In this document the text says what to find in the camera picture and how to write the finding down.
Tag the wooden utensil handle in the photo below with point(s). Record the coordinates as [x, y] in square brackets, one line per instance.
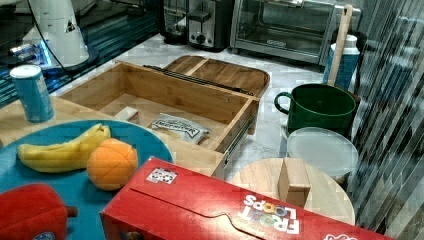
[340, 43]

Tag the white foil snack packet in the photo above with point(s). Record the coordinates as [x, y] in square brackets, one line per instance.
[180, 128]

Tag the red Froot Loops box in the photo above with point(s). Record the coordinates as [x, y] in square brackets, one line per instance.
[163, 201]

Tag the dark wooden tray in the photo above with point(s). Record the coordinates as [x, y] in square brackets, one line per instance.
[247, 80]

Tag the small white block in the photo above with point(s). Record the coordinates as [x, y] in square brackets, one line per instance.
[128, 114]

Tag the round wooden lid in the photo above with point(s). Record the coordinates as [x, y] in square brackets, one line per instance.
[307, 187]

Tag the red toy pepper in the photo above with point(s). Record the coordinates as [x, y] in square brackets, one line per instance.
[34, 212]

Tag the black coffee maker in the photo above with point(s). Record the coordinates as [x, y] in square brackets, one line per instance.
[172, 21]

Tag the silver toaster oven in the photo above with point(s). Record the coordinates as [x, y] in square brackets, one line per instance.
[301, 30]

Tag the green pot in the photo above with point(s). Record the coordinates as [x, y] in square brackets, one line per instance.
[316, 105]

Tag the yellow toy banana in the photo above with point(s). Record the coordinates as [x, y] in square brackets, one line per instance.
[64, 157]

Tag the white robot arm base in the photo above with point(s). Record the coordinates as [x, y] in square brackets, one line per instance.
[55, 42]

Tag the blue cylindrical can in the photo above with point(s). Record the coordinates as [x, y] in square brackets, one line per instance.
[32, 92]

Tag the wooden drawer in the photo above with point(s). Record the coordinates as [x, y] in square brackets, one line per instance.
[229, 116]

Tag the silver black toaster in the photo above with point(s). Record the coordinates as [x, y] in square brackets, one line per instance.
[209, 23]

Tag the black drawer handle bar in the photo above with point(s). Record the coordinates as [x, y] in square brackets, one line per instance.
[197, 80]

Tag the orange toy fruit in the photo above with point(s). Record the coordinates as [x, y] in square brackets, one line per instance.
[112, 164]

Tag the clear plastic container lid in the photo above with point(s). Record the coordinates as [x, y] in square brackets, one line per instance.
[323, 149]

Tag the blue white bottle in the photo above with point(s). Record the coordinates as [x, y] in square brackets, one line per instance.
[347, 64]

